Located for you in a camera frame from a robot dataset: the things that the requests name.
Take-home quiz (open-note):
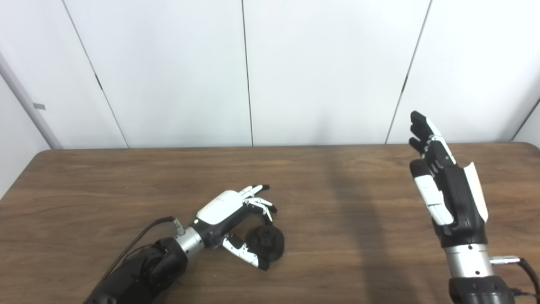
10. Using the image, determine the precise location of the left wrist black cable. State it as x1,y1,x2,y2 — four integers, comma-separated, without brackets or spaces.
103,217,186,279

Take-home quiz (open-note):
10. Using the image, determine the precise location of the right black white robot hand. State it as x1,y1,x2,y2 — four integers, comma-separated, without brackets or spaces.
408,111,489,249

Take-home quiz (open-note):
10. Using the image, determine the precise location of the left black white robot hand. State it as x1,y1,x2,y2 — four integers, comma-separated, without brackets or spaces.
192,184,278,271

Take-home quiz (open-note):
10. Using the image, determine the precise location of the grey wall corner post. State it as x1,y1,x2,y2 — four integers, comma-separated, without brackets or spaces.
0,53,64,149

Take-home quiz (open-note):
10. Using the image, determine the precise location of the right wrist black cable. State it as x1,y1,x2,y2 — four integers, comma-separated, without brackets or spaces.
489,255,540,304

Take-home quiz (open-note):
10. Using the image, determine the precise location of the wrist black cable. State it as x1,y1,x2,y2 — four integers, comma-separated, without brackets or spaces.
103,217,186,279
489,255,540,304

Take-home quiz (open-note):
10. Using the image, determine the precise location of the round black plastic part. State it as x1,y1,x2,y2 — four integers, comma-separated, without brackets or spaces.
246,225,285,264

